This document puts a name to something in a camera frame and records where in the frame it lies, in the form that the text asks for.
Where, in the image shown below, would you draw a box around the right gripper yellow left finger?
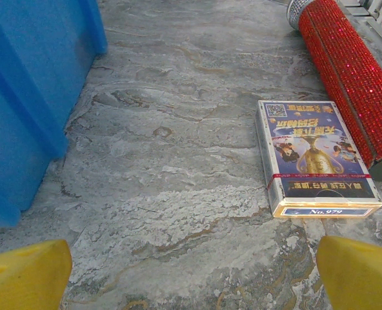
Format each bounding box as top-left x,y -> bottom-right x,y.
0,239 -> 73,310

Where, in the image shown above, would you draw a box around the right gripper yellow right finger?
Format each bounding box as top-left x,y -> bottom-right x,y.
316,235 -> 382,310

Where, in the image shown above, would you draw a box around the playing card box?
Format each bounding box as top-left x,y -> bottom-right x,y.
254,99 -> 382,220

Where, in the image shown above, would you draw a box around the blue three-compartment bin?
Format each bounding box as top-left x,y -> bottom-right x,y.
0,0 -> 109,227

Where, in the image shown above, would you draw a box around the red glitter tube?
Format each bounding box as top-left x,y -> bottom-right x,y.
286,0 -> 382,181

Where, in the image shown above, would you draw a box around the aluminium side rail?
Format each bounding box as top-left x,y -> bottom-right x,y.
337,0 -> 382,39

